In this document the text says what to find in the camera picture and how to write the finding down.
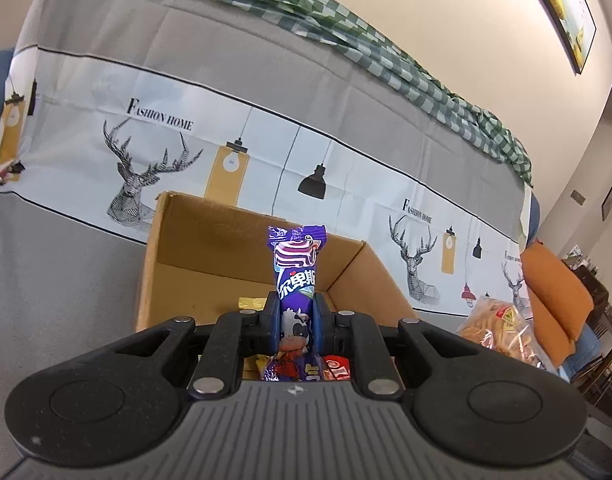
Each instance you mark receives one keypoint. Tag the green checkered cloth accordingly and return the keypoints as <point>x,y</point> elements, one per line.
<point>336,20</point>

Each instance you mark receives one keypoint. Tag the blue chair seat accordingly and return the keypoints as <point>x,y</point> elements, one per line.
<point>583,355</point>

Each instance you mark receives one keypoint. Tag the orange cushion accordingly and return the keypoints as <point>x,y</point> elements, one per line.
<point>555,290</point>

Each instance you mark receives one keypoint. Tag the gold foil packet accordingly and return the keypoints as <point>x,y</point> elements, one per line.
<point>251,303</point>

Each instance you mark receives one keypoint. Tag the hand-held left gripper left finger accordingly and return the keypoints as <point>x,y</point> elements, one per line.
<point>272,322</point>

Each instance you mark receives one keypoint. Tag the grey deer print sofa cover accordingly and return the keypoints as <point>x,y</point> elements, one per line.
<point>136,35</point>

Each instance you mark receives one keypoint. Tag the purple snack packet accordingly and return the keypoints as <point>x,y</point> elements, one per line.
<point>296,270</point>

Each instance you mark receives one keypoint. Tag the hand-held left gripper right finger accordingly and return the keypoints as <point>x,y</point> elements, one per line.
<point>322,325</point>

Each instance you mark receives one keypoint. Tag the grey wall switch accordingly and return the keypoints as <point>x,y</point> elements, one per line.
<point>578,197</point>

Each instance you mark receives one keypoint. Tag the small dark wall frame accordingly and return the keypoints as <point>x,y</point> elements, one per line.
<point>610,197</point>

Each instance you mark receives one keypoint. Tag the red packet with white label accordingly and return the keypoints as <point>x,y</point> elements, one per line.
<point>336,367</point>

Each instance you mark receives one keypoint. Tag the cardboard box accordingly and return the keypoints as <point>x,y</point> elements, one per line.
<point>211,240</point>

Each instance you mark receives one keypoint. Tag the clear bag of fried snacks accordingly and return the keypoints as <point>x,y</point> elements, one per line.
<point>500,327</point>

